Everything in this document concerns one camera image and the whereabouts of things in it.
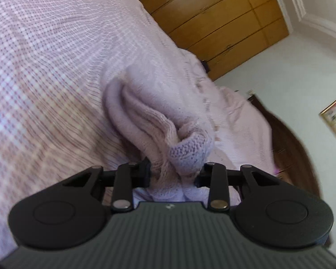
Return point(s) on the lilac knit cardigan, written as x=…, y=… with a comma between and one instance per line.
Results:
x=156, y=123

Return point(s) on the pink checked pillow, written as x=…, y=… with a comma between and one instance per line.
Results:
x=246, y=123

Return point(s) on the pink checked bed sheet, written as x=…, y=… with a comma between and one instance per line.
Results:
x=50, y=61

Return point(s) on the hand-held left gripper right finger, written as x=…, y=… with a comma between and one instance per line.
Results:
x=202, y=178

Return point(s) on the wooden wardrobe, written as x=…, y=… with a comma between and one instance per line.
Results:
x=221, y=19

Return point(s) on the dark wooden headboard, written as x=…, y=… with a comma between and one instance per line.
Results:
x=291, y=157

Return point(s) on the small black object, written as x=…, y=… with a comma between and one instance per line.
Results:
x=205, y=65

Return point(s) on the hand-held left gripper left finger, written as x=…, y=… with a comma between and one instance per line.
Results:
x=144, y=175

